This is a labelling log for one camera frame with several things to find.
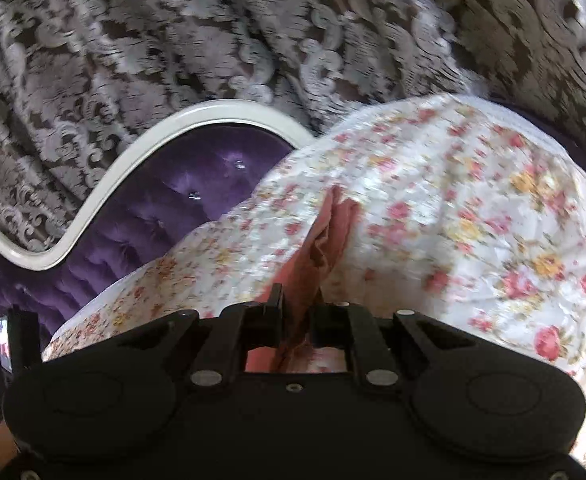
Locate rust red pants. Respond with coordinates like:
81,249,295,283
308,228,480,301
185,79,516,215
245,186,359,373

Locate grey damask curtain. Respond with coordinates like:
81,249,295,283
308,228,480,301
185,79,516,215
0,0,586,254

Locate person's left hand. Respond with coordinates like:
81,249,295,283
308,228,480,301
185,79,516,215
0,420,20,471

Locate floral white bedsheet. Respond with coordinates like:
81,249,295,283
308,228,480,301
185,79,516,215
40,91,586,476

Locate purple tufted white-framed headboard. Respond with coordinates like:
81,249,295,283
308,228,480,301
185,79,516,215
0,97,317,446

